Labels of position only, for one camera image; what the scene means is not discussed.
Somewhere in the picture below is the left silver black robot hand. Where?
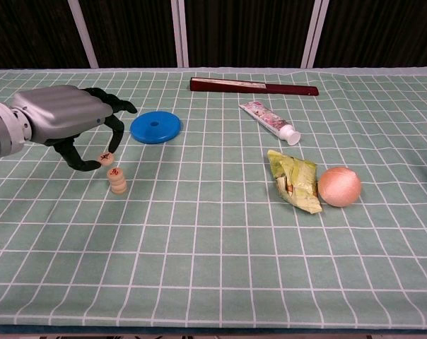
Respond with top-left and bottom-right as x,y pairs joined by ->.
9,85 -> 139,173

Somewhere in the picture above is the blue round plastic disc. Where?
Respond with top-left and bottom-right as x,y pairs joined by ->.
129,111 -> 183,145

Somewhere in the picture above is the green grid tablecloth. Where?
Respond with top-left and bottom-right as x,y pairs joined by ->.
0,66 -> 427,331

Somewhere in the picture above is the floral toothpaste tube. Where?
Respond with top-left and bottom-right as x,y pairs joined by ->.
238,100 -> 302,146

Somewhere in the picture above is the dark red folded fan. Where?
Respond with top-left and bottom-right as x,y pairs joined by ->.
189,77 -> 320,97

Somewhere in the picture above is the green snack packet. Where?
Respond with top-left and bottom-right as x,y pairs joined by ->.
267,149 -> 323,215

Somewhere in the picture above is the peach coloured onion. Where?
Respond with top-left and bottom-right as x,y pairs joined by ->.
317,166 -> 362,208

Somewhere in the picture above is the white aluminium partition post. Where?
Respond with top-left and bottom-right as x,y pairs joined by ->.
300,0 -> 330,69
67,0 -> 100,69
170,0 -> 189,68

